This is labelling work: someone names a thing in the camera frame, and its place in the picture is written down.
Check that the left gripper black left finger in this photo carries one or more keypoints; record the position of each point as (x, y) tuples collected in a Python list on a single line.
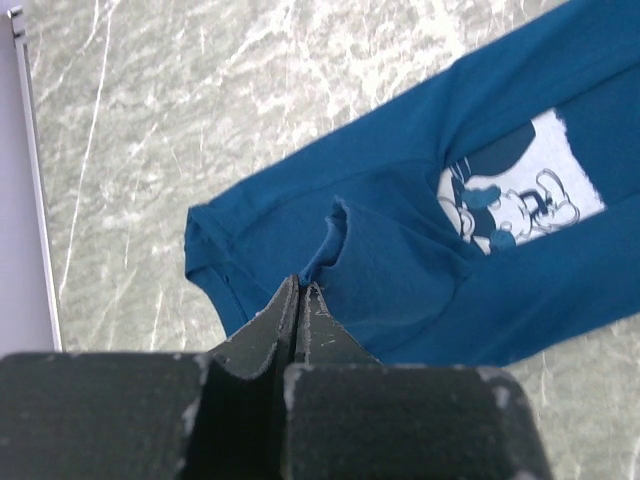
[(212, 415)]

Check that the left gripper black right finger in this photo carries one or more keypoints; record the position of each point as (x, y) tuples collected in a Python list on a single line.
[(350, 417)]

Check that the blue cartoon print t-shirt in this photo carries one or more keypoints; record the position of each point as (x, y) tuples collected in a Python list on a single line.
[(478, 218)]

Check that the aluminium frame rail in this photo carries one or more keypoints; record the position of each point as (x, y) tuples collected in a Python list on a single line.
[(29, 307)]

